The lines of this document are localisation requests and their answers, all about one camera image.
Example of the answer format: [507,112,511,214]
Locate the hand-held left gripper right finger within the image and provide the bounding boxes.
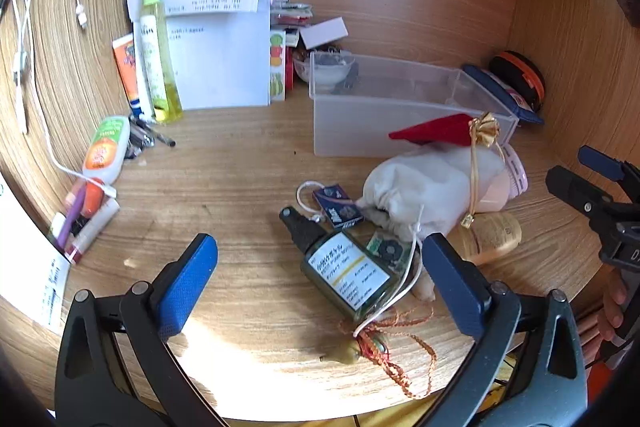
[421,232,588,427]

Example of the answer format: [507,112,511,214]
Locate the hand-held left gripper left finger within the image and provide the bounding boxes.
[54,233,221,427]

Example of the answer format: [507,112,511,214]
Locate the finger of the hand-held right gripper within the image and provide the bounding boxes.
[545,164,628,259]
[577,145,640,208]

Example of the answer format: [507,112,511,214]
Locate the pink round ball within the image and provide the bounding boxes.
[475,144,530,212]

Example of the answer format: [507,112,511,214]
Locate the beige tube bottle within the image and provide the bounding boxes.
[450,211,523,267]

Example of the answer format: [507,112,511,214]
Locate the dark green spray bottle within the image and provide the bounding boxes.
[279,206,403,323]

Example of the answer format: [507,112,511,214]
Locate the white drawstring pouch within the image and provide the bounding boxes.
[356,147,506,243]

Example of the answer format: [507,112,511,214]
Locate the red cloth pouch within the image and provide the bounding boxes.
[388,113,476,148]

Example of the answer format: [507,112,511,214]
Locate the clear plastic box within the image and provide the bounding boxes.
[308,51,521,158]

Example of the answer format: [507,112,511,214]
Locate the wooden desktop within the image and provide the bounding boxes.
[0,99,601,423]

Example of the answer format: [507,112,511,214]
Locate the person's right hand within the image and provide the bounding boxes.
[597,268,629,343]

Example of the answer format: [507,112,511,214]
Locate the green card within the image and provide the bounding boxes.
[366,229,418,270]

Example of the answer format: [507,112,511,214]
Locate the gold ribbon bow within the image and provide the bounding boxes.
[460,112,506,228]

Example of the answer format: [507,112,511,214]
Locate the white tube with red cap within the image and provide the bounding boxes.
[65,198,121,264]

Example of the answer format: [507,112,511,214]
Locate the black and orange case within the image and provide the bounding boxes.
[487,50,547,114]

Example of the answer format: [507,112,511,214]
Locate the orange capped tube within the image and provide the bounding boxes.
[75,177,108,220]

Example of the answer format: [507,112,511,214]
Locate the small blue card box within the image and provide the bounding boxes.
[312,184,365,229]

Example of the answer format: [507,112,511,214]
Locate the purple tube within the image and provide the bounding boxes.
[52,192,88,253]

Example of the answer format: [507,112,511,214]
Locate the green and orange lotion bottle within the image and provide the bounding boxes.
[81,115,132,184]

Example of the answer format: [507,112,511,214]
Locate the white printed paper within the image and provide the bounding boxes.
[0,177,71,335]

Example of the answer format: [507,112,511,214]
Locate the orange cream tube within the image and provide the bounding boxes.
[112,33,146,118]

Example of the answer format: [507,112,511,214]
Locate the fruit printed box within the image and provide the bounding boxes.
[269,28,296,102]

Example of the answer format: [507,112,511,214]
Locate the white folded paper sheet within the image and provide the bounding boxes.
[126,0,272,111]

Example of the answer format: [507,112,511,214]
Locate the yellow spray bottle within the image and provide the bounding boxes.
[138,0,184,124]

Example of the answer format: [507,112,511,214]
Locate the small white box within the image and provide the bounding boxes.
[299,18,349,50]

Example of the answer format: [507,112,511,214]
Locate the stack of small packets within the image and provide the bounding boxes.
[269,0,316,28]

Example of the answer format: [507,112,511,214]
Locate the charm with red gold cord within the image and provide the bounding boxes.
[320,307,438,400]

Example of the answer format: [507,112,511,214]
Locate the white charging cable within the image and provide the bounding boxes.
[10,0,118,200]

